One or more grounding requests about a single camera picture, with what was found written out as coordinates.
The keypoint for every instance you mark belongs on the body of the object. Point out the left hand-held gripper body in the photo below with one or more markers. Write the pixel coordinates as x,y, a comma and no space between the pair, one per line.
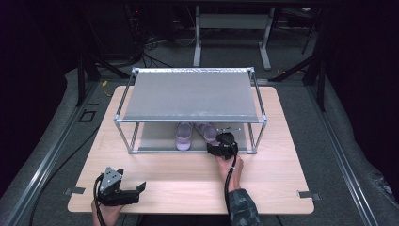
111,183

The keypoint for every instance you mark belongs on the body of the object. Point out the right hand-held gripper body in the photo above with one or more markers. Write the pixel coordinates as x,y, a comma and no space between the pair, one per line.
221,147

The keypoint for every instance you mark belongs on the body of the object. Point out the grey metal shoe rack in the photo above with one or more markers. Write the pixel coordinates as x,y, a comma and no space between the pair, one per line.
188,94

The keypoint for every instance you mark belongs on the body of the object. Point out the person's right hand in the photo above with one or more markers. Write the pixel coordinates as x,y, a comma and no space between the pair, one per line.
227,171

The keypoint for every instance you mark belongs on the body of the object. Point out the person's left hand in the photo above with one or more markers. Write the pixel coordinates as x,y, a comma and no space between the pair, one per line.
105,215

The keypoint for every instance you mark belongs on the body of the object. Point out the black metal stand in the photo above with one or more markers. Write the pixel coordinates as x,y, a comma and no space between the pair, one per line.
81,81
320,88

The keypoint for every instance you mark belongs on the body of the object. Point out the grey metal table bracket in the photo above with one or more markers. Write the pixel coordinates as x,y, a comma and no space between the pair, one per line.
309,195
74,190

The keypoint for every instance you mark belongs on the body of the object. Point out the aluminium floor rail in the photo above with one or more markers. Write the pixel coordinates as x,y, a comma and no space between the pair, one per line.
40,169
345,163

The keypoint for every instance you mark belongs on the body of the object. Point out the white metal table frame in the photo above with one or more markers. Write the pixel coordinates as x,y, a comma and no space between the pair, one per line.
232,22

